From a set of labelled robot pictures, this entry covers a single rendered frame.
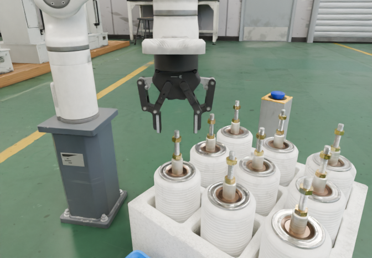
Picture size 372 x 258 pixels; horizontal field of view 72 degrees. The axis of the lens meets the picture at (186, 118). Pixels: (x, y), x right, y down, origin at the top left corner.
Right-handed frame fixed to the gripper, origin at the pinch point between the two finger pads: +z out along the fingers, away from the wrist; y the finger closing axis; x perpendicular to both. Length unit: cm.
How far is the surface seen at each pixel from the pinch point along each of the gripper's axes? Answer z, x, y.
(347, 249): 17.8, 12.0, -29.5
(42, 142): 35, -58, 65
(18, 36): 2, -208, 161
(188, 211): 16.9, 4.3, -2.2
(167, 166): 10.0, -1.0, 2.2
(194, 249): 17.7, 12.4, -3.2
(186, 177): 10.0, 2.5, -1.9
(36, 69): 29, -188, 139
